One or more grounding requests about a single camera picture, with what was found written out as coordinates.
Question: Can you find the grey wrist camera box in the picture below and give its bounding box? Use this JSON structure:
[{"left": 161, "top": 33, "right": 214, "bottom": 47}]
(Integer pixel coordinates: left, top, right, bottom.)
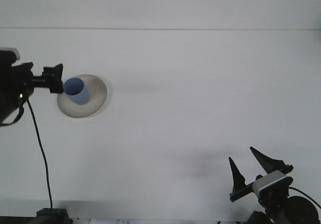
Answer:
[
  {"left": 252, "top": 170, "right": 293, "bottom": 197},
  {"left": 0, "top": 47, "right": 21, "bottom": 61}
]

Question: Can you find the pale round plate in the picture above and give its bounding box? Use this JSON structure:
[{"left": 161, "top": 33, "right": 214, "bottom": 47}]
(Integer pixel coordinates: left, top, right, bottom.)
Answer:
[{"left": 57, "top": 74, "right": 108, "bottom": 119}]

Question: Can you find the pale blue cup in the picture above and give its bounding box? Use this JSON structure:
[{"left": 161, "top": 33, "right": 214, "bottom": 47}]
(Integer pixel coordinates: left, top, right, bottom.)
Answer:
[{"left": 63, "top": 77, "right": 91, "bottom": 106}]

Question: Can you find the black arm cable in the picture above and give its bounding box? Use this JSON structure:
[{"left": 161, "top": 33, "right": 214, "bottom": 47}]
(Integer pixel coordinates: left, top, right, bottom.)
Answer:
[
  {"left": 288, "top": 186, "right": 321, "bottom": 208},
  {"left": 25, "top": 98, "right": 54, "bottom": 209}
]

